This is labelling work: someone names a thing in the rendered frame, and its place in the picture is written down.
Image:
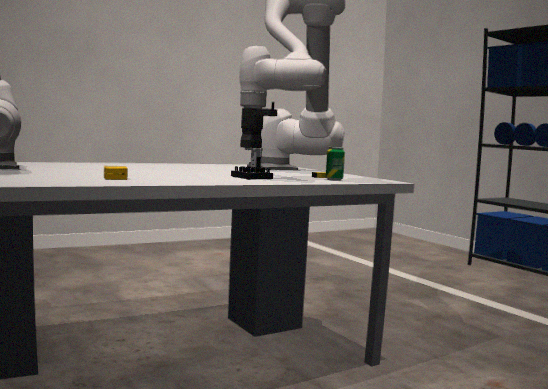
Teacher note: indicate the green drink can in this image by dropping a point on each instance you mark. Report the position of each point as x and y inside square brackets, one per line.
[335, 164]

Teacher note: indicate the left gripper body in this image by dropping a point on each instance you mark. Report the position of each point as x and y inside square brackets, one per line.
[252, 117]

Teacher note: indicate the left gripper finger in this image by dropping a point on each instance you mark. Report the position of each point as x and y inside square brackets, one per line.
[259, 156]
[253, 156]

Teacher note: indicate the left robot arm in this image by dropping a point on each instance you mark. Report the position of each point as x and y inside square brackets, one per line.
[316, 130]

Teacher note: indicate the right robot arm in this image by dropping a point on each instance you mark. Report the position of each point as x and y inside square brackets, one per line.
[10, 126]

